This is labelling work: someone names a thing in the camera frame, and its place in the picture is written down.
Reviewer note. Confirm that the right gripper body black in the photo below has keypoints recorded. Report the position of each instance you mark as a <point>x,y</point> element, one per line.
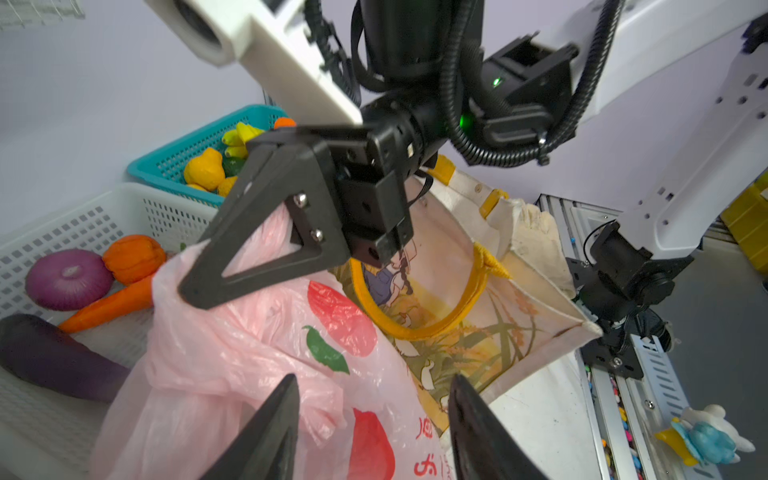
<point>348,194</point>

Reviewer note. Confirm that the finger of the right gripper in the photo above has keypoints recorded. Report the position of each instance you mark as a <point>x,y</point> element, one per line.
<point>288,167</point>

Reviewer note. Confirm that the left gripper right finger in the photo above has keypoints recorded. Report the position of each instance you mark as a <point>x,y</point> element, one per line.
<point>481,446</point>

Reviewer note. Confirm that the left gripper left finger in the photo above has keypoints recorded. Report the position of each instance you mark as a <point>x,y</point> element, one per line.
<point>266,446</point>

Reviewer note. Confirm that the pink plastic grocery bag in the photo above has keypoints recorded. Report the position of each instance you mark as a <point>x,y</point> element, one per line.
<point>204,371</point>

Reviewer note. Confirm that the white canvas tote bag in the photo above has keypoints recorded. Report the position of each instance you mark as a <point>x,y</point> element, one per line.
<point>482,290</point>

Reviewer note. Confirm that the orange fruit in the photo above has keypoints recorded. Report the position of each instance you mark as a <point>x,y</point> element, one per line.
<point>284,122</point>

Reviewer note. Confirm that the banana bunch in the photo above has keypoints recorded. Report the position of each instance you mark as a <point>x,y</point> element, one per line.
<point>236,140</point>

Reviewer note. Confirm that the yellow pear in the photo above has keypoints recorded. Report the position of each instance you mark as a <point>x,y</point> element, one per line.
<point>205,171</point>

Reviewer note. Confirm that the teal plastic fruit basket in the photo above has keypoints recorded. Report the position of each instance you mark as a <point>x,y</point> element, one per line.
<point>163,168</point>

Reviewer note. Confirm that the small orange vegetable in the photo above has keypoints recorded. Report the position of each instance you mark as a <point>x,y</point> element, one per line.
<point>133,258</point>

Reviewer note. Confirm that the orange carrot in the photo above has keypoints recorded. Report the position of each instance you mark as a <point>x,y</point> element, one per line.
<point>134,297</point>

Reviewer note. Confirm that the blue white toy figure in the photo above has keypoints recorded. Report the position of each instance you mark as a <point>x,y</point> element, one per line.
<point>704,437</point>

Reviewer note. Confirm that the purple onion top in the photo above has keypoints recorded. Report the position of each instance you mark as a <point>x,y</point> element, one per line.
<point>68,280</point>

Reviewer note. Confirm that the dark eggplant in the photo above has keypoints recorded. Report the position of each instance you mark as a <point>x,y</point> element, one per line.
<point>39,353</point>

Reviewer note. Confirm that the white wire wall basket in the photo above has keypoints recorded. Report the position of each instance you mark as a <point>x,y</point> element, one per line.
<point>23,14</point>

